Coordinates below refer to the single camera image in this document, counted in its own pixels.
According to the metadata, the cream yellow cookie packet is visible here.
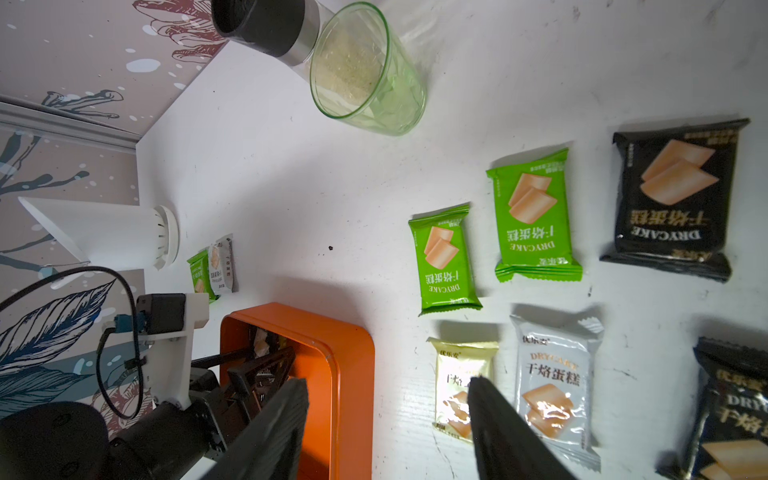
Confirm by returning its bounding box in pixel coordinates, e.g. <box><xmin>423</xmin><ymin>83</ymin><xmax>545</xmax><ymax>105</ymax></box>
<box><xmin>428</xmin><ymin>337</ymin><xmax>499</xmax><ymax>443</ymax></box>

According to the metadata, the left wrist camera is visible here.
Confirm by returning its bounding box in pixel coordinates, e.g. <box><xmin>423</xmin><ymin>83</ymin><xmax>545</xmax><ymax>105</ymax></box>
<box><xmin>108</xmin><ymin>293</ymin><xmax>209</xmax><ymax>410</ymax></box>

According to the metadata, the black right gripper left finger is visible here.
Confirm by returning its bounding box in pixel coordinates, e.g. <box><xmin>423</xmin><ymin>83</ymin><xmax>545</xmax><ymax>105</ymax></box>
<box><xmin>203</xmin><ymin>379</ymin><xmax>309</xmax><ymax>480</ymax></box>

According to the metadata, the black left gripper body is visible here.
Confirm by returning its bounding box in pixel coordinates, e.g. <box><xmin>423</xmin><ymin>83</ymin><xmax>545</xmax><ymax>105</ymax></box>
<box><xmin>107</xmin><ymin>346</ymin><xmax>296</xmax><ymax>479</ymax></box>

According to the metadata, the black cap spice shaker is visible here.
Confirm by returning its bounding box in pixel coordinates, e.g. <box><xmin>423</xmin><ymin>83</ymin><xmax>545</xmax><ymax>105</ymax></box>
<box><xmin>211</xmin><ymin>0</ymin><xmax>333</xmax><ymax>76</ymax></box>

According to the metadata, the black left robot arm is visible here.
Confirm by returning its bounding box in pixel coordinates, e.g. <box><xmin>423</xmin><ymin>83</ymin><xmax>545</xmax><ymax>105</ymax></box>
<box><xmin>1</xmin><ymin>347</ymin><xmax>309</xmax><ymax>479</ymax></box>

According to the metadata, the green translucent cup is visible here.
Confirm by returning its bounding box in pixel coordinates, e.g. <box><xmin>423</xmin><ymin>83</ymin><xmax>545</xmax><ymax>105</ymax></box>
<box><xmin>309</xmin><ymin>1</ymin><xmax>427</xmax><ymax>136</ymax></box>

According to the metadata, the green cookie packet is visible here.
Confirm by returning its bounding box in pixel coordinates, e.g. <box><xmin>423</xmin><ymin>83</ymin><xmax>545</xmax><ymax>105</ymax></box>
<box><xmin>187</xmin><ymin>250</ymin><xmax>218</xmax><ymax>303</ymax></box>
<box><xmin>486</xmin><ymin>148</ymin><xmax>583</xmax><ymax>283</ymax></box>
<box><xmin>408</xmin><ymin>203</ymin><xmax>483</xmax><ymax>315</ymax></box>

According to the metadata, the white rounded container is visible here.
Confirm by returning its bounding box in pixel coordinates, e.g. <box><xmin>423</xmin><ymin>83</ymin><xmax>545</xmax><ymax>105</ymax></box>
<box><xmin>19</xmin><ymin>196</ymin><xmax>180</xmax><ymax>271</ymax></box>

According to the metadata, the black cookie packet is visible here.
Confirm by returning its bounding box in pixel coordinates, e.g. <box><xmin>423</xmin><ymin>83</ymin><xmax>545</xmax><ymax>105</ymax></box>
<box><xmin>601</xmin><ymin>118</ymin><xmax>750</xmax><ymax>283</ymax></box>
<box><xmin>656</xmin><ymin>337</ymin><xmax>767</xmax><ymax>479</ymax></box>

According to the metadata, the white cookie packet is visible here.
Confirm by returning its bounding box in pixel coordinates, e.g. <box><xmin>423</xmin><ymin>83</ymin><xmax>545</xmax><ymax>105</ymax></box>
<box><xmin>207</xmin><ymin>235</ymin><xmax>236</xmax><ymax>297</ymax></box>
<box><xmin>511</xmin><ymin>315</ymin><xmax>604</xmax><ymax>473</ymax></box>

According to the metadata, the orange storage box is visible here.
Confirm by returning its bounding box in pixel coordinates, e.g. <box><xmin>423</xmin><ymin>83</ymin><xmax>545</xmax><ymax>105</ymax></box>
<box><xmin>220</xmin><ymin>303</ymin><xmax>375</xmax><ymax>479</ymax></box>

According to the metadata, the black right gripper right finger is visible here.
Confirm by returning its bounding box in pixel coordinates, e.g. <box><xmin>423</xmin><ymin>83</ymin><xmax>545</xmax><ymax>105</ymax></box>
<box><xmin>468</xmin><ymin>377</ymin><xmax>574</xmax><ymax>480</ymax></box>

